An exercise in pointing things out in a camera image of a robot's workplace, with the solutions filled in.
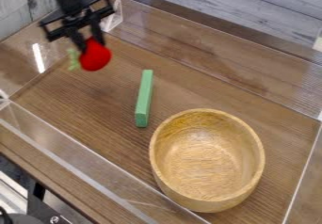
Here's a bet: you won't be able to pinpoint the wooden oval bowl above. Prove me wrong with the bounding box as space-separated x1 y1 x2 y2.
148 108 266 213

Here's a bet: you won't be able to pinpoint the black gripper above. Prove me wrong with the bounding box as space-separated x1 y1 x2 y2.
39 0 115 53

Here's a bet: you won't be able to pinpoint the black table leg bracket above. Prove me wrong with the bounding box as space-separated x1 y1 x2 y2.
27 182 73 224

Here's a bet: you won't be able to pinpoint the clear acrylic corner bracket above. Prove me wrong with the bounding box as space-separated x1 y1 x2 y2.
100 0 123 33

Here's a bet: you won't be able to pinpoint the red plush strawberry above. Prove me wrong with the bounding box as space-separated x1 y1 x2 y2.
68 37 112 72

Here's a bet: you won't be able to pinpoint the green rectangular block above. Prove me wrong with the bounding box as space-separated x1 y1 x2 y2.
135 70 154 128

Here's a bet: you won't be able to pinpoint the black cable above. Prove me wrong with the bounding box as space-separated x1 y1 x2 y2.
0 207 13 224

